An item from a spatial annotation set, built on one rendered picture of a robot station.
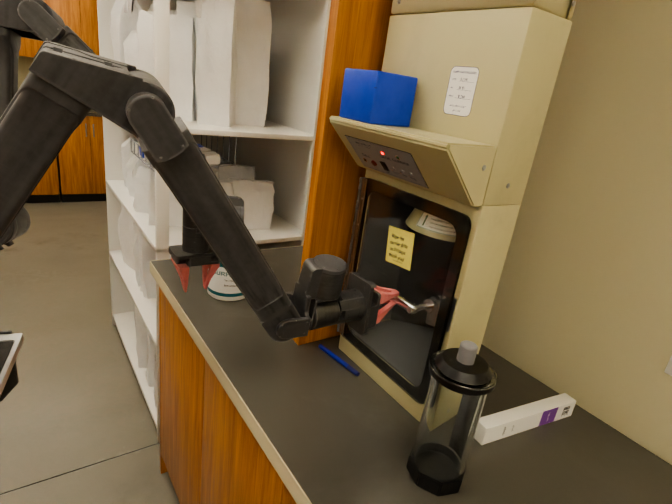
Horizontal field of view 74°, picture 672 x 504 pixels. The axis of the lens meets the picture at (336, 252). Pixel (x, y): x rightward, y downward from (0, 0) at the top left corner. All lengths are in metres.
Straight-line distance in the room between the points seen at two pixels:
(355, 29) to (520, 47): 0.37
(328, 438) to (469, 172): 0.55
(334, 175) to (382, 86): 0.27
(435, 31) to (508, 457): 0.81
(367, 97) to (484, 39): 0.21
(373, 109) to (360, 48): 0.22
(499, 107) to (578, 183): 0.46
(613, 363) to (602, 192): 0.39
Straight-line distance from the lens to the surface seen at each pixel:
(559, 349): 1.27
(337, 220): 1.06
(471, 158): 0.73
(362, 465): 0.89
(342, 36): 1.00
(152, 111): 0.51
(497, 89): 0.79
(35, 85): 0.52
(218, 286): 1.34
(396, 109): 0.87
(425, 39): 0.92
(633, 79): 1.17
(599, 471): 1.09
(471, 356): 0.75
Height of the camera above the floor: 1.56
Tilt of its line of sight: 20 degrees down
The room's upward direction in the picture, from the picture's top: 8 degrees clockwise
